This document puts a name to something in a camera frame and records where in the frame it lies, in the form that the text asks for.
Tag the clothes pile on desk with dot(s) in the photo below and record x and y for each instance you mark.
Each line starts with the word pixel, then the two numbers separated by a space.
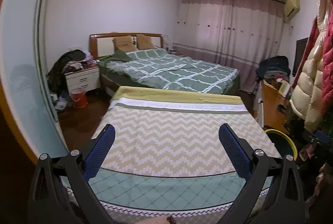
pixel 274 67

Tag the beige wall air conditioner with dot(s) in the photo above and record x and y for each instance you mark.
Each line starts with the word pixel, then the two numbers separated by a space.
pixel 291 8

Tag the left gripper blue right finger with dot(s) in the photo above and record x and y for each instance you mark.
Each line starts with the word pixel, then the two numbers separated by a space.
pixel 238 151

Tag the pink striped curtain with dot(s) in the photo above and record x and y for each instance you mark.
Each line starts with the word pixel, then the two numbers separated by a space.
pixel 234 33

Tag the person's hand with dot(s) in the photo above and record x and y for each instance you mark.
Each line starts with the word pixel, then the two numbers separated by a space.
pixel 324 178

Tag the patterned beige green tablecloth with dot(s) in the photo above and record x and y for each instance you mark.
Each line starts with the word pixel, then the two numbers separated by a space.
pixel 167 158

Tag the yellow rimmed blue trash bin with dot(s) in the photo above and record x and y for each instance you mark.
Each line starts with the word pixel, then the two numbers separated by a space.
pixel 284 145

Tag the sliding wardrobe door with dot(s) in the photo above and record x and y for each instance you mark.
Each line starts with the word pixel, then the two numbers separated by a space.
pixel 24 101

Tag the brown pillow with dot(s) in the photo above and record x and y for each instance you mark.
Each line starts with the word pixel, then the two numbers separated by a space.
pixel 144 42
pixel 124 43

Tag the wooden desk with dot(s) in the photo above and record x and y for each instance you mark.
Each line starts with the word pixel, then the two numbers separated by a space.
pixel 271 99

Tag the green checked duvet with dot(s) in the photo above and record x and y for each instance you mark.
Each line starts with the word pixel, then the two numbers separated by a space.
pixel 155 68

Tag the right brown pillow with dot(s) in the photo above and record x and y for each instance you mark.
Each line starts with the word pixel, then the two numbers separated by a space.
pixel 144 42

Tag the cream puffer jacket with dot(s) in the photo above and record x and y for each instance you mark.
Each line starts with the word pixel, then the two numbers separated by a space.
pixel 306 99

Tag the wooden bed with headboard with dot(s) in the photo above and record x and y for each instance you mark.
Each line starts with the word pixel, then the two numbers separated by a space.
pixel 101 45

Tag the red bucket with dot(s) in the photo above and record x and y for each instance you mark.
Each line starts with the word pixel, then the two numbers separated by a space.
pixel 78 97

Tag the white bedside cabinet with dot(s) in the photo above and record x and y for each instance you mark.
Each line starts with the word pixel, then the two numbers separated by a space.
pixel 87 79

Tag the black television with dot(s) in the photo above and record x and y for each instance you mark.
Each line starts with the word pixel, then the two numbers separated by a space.
pixel 300 48

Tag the left brown pillow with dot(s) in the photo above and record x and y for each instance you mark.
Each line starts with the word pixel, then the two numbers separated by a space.
pixel 124 43

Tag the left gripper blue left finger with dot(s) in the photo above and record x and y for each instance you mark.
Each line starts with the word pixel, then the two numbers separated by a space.
pixel 99 148

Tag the dark clothes pile on cabinet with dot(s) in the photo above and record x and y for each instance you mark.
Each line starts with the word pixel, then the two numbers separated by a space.
pixel 71 61

